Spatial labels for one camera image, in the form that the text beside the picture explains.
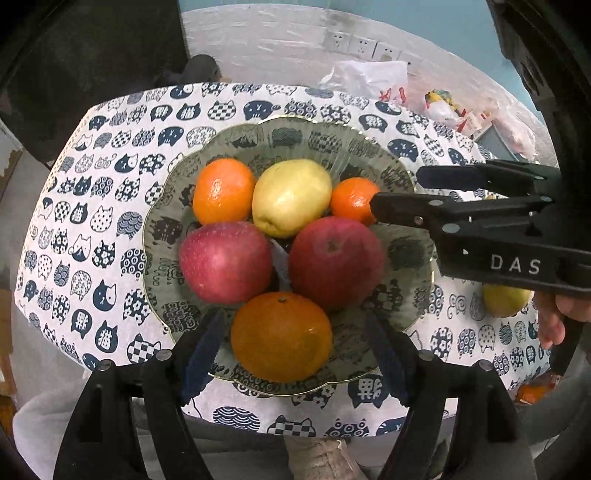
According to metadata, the yellow pear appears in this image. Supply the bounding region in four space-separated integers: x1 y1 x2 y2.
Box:
252 159 333 238

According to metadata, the grey wrapped table leg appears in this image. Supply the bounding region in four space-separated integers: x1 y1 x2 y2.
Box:
284 436 370 480

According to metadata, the cat print tablecloth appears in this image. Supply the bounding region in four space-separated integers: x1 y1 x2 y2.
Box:
14 82 555 438

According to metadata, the small tangerine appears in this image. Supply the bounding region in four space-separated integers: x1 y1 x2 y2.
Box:
329 176 380 227
515 376 557 407

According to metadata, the person's right hand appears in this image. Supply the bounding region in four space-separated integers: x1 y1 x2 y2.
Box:
532 290 568 350

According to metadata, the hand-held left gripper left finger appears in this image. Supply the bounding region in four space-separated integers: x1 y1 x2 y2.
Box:
53 309 227 480

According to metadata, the clear glass plate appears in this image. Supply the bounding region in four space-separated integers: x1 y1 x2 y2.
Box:
142 115 437 398

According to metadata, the red apple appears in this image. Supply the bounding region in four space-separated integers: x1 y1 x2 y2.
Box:
288 216 386 312
179 222 274 305

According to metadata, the yellow-green pear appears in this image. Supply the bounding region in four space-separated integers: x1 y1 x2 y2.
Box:
481 282 534 319

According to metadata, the clear plastic bucket liner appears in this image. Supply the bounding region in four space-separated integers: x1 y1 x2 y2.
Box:
492 113 539 155

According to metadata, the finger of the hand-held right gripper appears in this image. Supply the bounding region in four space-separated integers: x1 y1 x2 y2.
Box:
369 191 553 232
416 161 561 198

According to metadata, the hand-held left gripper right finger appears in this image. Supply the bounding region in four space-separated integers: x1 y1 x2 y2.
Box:
365 310 539 480

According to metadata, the large orange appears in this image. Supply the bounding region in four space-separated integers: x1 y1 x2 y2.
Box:
230 292 334 384
192 158 256 226

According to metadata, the white plastic bag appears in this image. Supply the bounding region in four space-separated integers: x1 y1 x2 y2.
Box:
320 59 409 104

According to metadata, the dark hanging coat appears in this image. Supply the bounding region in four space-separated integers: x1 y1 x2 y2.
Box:
0 0 190 153

